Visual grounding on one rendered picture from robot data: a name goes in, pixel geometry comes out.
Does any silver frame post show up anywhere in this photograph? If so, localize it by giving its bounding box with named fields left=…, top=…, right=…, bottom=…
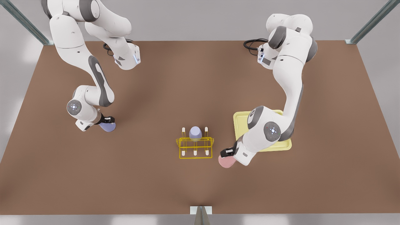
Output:
left=190, top=206, right=213, bottom=225
left=345, top=0, right=400, bottom=45
left=0, top=0, right=54, bottom=46

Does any pink cup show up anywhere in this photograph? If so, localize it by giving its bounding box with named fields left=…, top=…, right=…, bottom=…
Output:
left=218, top=156, right=238, bottom=169

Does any lavender cup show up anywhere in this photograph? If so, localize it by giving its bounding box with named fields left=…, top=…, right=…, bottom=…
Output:
left=189, top=126, right=203, bottom=142
left=99, top=122, right=116, bottom=133

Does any black cable loop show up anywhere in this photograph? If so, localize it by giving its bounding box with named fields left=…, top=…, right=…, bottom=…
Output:
left=243, top=38, right=269, bottom=56
left=103, top=39, right=134, bottom=57

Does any pale yellow tray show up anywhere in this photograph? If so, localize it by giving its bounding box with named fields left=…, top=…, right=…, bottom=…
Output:
left=233, top=109, right=292, bottom=152

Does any yellow wire cup rack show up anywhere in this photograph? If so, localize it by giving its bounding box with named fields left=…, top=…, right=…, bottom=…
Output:
left=176, top=127, right=215, bottom=159

